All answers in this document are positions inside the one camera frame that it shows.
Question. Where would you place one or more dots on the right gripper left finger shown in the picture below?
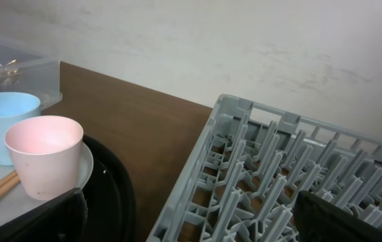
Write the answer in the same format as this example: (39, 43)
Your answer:
(60, 219)

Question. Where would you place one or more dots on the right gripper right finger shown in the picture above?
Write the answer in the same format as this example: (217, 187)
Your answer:
(319, 221)

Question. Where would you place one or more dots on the pink plastic cup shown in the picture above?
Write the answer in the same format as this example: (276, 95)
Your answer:
(45, 152)

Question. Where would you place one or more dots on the light blue plastic cup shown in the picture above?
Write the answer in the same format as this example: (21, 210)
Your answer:
(15, 107)

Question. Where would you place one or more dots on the gold snack wrapper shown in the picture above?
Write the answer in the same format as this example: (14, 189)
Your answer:
(11, 68)

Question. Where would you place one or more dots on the grey dishwasher rack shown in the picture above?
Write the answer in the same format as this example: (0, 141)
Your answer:
(248, 166)

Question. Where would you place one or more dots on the clear plastic waste bin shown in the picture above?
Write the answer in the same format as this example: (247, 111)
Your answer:
(30, 72)

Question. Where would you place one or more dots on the round black serving tray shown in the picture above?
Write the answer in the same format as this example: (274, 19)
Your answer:
(111, 203)

